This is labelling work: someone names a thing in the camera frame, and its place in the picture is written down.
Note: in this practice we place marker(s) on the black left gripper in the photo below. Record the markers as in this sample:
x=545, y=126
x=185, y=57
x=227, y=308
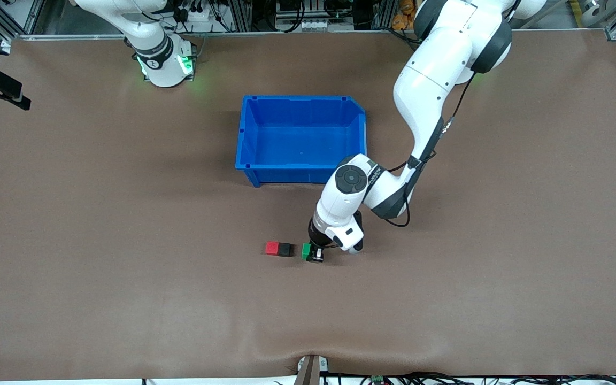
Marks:
x=316, y=239

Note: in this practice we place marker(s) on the green cube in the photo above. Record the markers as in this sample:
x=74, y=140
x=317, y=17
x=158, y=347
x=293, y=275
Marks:
x=306, y=252

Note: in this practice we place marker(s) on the red cube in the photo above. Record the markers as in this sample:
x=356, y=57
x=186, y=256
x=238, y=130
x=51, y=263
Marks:
x=272, y=248

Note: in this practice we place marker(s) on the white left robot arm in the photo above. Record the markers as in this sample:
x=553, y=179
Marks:
x=436, y=80

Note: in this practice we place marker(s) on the black cube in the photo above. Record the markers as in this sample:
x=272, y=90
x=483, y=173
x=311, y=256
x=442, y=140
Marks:
x=285, y=249

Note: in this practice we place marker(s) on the blue plastic bin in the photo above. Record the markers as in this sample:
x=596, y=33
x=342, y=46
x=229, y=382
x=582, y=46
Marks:
x=300, y=139

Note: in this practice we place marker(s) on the white power strip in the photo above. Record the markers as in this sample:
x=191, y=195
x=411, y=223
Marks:
x=198, y=13

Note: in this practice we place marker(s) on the white connector block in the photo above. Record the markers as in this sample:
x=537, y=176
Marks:
x=314, y=24

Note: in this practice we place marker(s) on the orange bag pile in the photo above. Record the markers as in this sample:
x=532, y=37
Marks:
x=407, y=13

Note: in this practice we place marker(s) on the brown table edge bracket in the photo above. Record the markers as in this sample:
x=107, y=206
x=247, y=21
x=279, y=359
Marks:
x=310, y=370

